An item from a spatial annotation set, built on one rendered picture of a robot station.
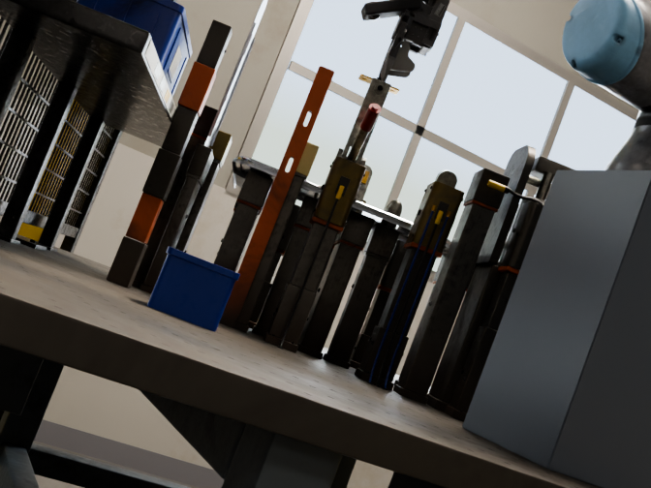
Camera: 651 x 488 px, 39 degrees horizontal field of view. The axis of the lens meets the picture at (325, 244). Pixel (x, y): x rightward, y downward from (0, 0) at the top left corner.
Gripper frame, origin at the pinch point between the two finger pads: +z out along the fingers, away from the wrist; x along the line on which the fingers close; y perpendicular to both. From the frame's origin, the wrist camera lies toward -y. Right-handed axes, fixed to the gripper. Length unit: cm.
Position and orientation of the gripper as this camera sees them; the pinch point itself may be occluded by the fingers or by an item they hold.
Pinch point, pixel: (381, 76)
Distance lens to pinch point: 187.2
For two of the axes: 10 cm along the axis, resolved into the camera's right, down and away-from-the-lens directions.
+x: -1.0, 0.5, 9.9
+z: -3.7, 9.3, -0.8
